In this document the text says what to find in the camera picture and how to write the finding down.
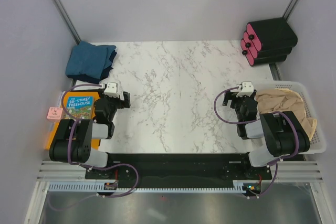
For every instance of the middle black pink case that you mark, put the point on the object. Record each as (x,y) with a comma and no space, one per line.
(252,53)

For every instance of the left aluminium frame post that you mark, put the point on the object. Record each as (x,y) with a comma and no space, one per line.
(67,20)

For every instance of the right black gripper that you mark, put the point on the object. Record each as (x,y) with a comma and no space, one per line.
(228,96)

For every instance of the pale yellow t-shirt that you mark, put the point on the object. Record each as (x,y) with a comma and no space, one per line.
(309,125)

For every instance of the folded light blue t-shirt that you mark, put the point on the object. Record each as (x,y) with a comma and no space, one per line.
(88,59)

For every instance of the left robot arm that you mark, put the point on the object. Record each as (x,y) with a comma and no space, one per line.
(72,140)

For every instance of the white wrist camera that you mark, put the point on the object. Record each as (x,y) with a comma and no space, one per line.
(111,89)
(245,89)

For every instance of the black pink case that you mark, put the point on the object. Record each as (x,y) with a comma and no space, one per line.
(271,34)
(266,60)
(252,53)

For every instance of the orange treehouse book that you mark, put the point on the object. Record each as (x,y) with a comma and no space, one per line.
(78,104)

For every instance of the aluminium front rails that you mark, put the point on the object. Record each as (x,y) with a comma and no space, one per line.
(290,171)

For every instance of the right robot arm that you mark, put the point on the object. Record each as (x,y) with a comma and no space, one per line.
(283,134)

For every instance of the folded dark navy t-shirt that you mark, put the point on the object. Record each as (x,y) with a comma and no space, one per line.
(104,74)

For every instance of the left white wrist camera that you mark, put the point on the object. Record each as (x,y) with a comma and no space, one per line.
(111,89)

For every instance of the white slotted cable duct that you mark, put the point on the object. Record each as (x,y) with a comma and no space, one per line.
(106,187)

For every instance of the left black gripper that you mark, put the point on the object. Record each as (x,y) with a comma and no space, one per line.
(121,105)

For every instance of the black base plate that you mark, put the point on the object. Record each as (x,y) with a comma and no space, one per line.
(184,162)

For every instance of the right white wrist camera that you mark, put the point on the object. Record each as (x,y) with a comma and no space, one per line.
(245,89)

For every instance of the small pink cube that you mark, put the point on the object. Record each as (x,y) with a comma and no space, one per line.
(55,113)

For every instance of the bottom black pink case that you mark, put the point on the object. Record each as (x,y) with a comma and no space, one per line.
(266,60)

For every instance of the top black pink case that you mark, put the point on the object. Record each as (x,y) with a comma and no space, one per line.
(271,34)

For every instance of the tan beige t-shirt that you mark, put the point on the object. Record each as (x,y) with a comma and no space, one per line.
(270,100)

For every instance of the white plastic basket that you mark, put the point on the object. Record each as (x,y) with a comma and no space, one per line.
(318,143)

